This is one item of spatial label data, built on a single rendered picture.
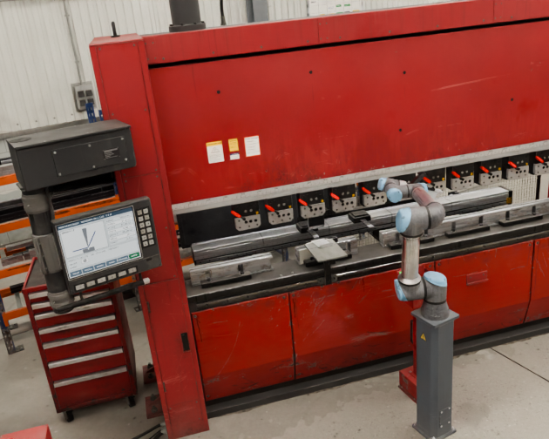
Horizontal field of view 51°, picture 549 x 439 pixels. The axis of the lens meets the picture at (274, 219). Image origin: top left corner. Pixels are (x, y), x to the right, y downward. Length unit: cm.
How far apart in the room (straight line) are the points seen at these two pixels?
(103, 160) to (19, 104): 445
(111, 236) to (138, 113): 61
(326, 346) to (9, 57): 484
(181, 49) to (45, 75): 417
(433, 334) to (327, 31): 170
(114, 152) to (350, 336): 193
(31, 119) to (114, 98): 427
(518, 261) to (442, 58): 147
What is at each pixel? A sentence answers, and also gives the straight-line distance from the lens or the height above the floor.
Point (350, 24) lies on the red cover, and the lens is 329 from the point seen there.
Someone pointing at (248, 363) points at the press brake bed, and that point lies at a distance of 364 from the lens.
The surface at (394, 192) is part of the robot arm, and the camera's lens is 315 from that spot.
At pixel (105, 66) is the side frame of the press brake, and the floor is 219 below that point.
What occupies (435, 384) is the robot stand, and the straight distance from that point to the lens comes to 335.
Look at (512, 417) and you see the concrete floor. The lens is 382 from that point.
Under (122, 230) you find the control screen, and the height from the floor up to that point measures 148.
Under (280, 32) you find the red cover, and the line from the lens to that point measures 317.
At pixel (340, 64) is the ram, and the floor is 204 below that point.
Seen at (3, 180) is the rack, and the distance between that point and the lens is 460.
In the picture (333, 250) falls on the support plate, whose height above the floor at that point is 100.
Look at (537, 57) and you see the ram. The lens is 394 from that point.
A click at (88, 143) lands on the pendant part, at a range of 265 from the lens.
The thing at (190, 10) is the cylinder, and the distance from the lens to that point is 316.
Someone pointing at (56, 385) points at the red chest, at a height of 33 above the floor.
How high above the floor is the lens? 242
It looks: 21 degrees down
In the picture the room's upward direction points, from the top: 6 degrees counter-clockwise
